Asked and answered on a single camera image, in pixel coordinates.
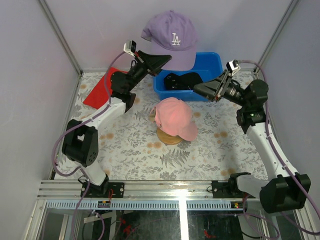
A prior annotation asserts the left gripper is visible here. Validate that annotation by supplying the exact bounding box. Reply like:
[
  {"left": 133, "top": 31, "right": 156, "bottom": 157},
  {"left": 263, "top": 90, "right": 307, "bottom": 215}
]
[{"left": 126, "top": 50, "right": 170, "bottom": 92}]

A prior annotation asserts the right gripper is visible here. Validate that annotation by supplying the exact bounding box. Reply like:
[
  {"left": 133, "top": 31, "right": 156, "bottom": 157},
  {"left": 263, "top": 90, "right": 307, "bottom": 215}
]
[{"left": 193, "top": 69, "right": 249, "bottom": 109}]

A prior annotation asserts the blue plastic bin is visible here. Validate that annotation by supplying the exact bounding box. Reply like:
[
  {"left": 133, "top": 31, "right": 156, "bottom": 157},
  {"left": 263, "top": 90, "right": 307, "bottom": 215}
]
[{"left": 153, "top": 52, "right": 223, "bottom": 102}]

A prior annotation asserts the purple LA baseball cap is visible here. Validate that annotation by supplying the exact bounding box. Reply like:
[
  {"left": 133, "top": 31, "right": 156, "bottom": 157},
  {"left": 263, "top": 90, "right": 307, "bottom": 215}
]
[{"left": 141, "top": 10, "right": 198, "bottom": 71}]

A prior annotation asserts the pink baseball cap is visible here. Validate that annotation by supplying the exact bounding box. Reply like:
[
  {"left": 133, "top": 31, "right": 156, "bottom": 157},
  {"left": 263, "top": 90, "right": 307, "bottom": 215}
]
[{"left": 152, "top": 97, "right": 198, "bottom": 142}]

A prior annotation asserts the wooden hat stand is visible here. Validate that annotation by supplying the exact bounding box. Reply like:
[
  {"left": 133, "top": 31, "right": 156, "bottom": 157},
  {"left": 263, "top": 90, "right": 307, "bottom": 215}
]
[{"left": 156, "top": 127, "right": 183, "bottom": 145}]

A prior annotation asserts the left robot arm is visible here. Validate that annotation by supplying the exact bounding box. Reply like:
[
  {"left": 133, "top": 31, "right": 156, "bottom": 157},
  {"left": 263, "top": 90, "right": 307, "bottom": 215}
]
[{"left": 61, "top": 50, "right": 172, "bottom": 198}]

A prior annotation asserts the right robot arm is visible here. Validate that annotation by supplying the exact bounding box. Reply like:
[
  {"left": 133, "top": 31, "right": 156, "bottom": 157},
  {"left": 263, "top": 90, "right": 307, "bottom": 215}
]
[{"left": 193, "top": 70, "right": 311, "bottom": 214}]

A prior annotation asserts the black cap in bin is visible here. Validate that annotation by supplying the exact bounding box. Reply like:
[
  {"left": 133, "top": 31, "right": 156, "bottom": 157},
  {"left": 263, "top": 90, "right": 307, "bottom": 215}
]
[{"left": 163, "top": 72, "right": 203, "bottom": 91}]

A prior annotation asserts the red folded cloth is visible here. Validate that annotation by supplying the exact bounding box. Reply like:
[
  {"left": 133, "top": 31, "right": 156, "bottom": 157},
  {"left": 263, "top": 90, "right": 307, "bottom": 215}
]
[{"left": 83, "top": 67, "right": 120, "bottom": 110}]

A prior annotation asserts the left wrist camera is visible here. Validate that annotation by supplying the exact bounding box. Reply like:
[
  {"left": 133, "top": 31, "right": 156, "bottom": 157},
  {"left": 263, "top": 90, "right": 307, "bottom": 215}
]
[{"left": 123, "top": 40, "right": 137, "bottom": 57}]

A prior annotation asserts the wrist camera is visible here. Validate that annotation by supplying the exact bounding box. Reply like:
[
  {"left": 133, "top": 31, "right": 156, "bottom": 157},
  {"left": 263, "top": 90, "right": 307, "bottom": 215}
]
[
  {"left": 226, "top": 59, "right": 241, "bottom": 77},
  {"left": 123, "top": 40, "right": 137, "bottom": 57}
]

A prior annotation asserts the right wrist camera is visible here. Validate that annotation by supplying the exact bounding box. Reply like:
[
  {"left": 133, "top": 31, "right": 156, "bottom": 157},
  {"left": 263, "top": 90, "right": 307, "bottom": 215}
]
[{"left": 226, "top": 59, "right": 241, "bottom": 77}]

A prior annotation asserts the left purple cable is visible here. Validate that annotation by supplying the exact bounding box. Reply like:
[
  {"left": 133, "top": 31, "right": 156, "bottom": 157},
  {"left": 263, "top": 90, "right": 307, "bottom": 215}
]
[{"left": 51, "top": 51, "right": 126, "bottom": 240}]

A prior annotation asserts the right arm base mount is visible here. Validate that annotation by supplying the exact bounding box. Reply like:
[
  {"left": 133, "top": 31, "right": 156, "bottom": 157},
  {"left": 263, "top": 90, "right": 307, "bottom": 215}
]
[{"left": 206, "top": 172, "right": 252, "bottom": 199}]

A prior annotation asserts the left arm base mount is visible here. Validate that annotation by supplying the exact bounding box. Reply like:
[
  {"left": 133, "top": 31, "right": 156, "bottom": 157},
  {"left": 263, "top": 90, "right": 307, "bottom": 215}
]
[{"left": 77, "top": 175, "right": 125, "bottom": 200}]

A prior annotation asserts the aluminium front rail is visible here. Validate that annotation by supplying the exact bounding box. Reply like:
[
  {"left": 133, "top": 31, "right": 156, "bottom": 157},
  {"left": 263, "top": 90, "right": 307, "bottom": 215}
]
[{"left": 37, "top": 179, "right": 245, "bottom": 211}]

